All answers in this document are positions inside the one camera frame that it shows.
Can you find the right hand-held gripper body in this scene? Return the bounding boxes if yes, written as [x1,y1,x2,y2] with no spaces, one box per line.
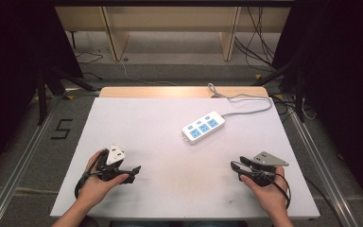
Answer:
[245,150,290,187]

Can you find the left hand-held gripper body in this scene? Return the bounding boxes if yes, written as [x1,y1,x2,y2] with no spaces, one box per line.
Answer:
[95,144,134,183]

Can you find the person's right hand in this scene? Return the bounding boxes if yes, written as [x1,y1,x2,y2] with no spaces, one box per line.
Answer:
[239,166,290,218]

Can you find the person's left hand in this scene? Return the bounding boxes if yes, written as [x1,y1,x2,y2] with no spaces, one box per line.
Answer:
[76,149,130,206]

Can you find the white table board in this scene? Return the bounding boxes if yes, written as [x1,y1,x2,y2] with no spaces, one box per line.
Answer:
[49,96,321,221]

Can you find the white power strip blue sockets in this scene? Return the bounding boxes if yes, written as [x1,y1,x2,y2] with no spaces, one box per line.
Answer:
[181,111,227,146]

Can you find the black metal stand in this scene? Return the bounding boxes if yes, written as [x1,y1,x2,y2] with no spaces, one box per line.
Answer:
[36,64,96,127]
[252,59,307,123]

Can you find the wooden table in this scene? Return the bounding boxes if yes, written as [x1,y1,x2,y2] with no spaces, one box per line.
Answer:
[98,86,269,99]

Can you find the dark curtain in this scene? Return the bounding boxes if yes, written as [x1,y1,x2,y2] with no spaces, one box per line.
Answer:
[271,0,363,218]
[0,0,85,185]

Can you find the light wooden bench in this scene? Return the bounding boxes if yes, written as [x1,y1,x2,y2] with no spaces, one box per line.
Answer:
[54,6,291,62]

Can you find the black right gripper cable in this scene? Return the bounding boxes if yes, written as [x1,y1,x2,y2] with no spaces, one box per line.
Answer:
[273,172,293,211]

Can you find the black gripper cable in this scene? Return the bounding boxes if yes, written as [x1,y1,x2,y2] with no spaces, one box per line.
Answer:
[74,170,102,200]
[273,172,293,211]

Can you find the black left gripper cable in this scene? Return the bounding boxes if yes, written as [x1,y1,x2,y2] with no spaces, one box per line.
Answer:
[74,170,102,200]

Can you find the aluminium floor rail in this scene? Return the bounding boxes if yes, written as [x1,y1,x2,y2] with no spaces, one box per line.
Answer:
[286,110,362,227]
[0,96,62,227]

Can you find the grey power strip cable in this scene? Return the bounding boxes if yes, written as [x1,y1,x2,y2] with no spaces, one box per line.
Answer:
[207,82,274,119]

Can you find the black cable beside table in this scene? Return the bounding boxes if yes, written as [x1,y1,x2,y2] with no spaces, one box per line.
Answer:
[303,177,343,227]

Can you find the white floor cable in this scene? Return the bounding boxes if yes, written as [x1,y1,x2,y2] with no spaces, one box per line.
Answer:
[118,59,179,87]

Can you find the thin black floor cable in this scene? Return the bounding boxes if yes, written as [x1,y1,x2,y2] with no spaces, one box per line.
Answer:
[75,51,104,81]

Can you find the bundle of black floor cables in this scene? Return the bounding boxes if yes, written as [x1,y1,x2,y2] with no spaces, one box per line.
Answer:
[233,6,278,74]

